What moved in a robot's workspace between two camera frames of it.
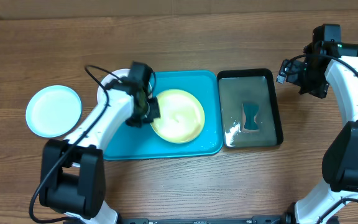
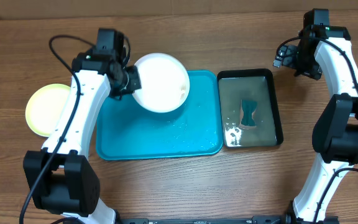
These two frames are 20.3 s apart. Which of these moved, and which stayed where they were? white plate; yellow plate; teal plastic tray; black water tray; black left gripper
Moved: black left gripper; yellow plate; white plate
Stayed: teal plastic tray; black water tray
